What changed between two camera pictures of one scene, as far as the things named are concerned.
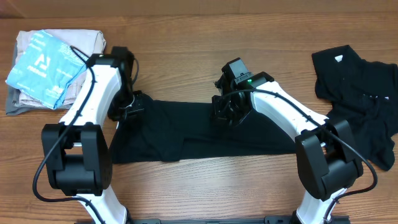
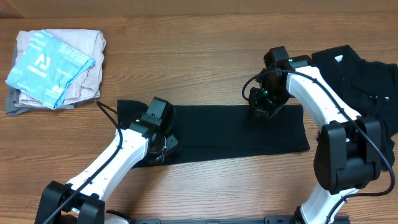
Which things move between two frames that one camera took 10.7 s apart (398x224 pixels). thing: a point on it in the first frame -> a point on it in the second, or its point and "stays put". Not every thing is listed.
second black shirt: x=364 y=94 stays put
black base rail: x=270 y=219 stays put
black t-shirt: x=160 y=130 stays put
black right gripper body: x=228 y=109 -> x=270 y=101
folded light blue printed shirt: x=46 y=68 stays put
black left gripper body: x=127 y=102 -> x=167 y=144
